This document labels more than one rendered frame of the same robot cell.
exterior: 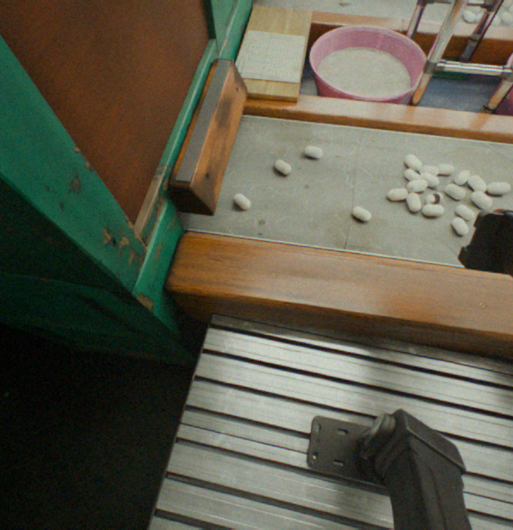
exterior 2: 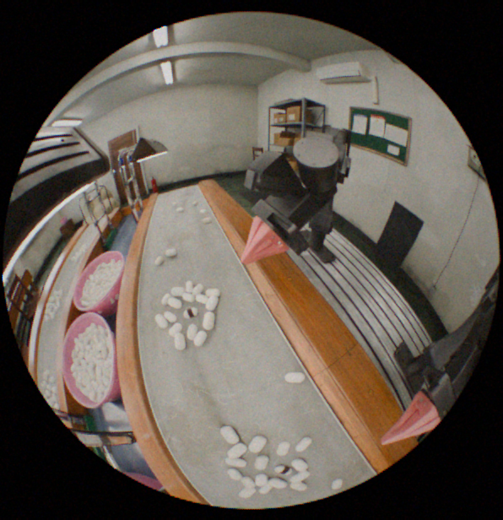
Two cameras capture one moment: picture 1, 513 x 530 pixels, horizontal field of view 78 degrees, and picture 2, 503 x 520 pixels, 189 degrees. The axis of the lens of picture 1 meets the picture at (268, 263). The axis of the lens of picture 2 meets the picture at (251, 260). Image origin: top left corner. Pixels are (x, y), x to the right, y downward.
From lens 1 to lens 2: 0.59 m
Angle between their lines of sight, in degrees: 64
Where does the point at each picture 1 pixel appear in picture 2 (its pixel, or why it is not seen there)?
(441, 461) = (449, 344)
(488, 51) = (73, 403)
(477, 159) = (193, 449)
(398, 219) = (321, 471)
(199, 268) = not seen: outside the picture
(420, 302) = (389, 414)
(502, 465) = (381, 333)
